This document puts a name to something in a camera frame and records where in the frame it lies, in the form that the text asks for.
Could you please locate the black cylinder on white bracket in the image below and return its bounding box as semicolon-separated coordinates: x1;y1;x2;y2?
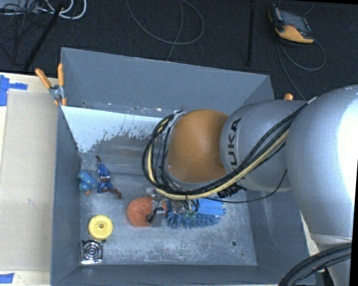
217;182;246;201

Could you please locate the orange ball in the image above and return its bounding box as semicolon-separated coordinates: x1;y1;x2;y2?
125;195;169;230

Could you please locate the silver square metal piece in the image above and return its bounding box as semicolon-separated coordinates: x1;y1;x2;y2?
78;238;105;267

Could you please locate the pale cardboard board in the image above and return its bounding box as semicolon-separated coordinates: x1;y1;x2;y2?
0;88;67;276

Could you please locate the blue action figure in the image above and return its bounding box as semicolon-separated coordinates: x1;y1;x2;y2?
92;154;126;200

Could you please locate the yellow round disc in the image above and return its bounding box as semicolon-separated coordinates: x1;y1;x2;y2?
86;213;115;241

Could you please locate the light blue toy animal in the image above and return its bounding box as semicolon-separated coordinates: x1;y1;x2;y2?
75;170;101;196

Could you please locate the grey metal bin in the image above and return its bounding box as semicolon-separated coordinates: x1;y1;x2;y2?
41;47;333;286

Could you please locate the blue bristle brush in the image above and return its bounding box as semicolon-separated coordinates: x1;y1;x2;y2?
162;194;228;234

